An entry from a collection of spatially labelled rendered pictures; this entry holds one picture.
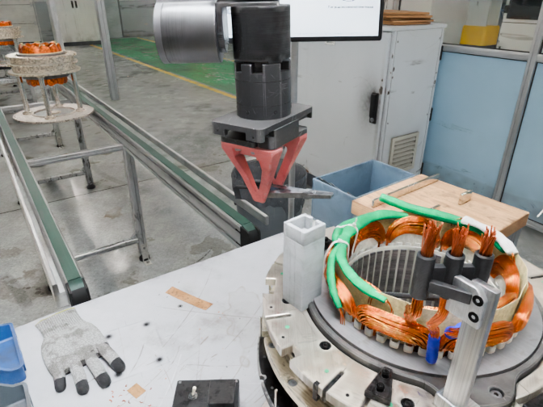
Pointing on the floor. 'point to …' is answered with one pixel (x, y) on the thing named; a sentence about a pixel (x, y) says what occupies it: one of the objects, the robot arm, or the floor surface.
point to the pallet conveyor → (69, 287)
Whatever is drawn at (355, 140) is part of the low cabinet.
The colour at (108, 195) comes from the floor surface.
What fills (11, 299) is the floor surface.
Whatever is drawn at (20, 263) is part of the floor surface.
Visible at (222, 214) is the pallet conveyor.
